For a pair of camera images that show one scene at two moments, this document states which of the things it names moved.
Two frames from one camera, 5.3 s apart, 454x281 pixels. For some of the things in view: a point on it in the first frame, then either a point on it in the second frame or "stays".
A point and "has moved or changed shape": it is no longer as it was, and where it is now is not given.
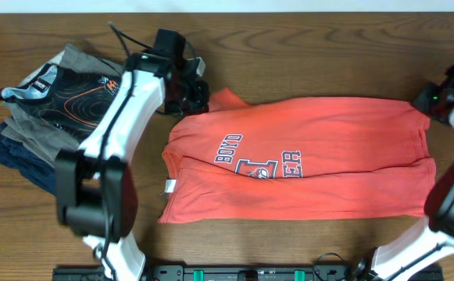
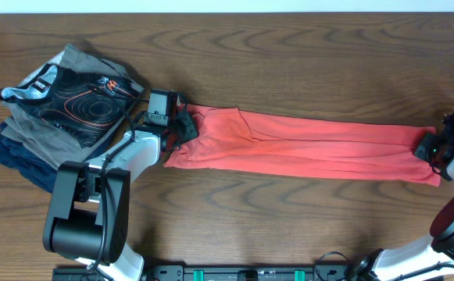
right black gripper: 422,101 to 422,148
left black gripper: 201,104 to 191,130
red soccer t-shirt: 228,159 has moved or changed shape
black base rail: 239,272 stays
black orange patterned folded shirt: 73,101 stays
